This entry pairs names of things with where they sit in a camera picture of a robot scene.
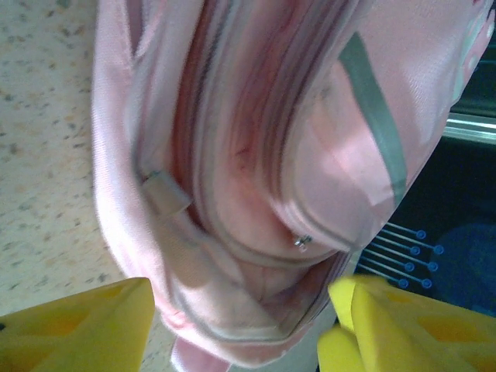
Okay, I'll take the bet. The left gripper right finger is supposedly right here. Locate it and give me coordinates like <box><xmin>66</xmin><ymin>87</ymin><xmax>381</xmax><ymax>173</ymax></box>
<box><xmin>317</xmin><ymin>274</ymin><xmax>496</xmax><ymax>372</ymax></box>

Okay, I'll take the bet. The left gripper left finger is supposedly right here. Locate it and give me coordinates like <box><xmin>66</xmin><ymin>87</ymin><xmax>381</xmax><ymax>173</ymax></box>
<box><xmin>0</xmin><ymin>277</ymin><xmax>156</xmax><ymax>372</ymax></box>

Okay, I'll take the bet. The pink student backpack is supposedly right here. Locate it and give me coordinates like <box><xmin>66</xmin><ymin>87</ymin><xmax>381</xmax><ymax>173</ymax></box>
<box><xmin>91</xmin><ymin>0</ymin><xmax>491</xmax><ymax>372</ymax></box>

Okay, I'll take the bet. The aluminium table side rail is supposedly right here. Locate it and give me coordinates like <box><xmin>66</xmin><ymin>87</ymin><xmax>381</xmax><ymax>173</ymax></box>
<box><xmin>444</xmin><ymin>118</ymin><xmax>496</xmax><ymax>146</ymax></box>

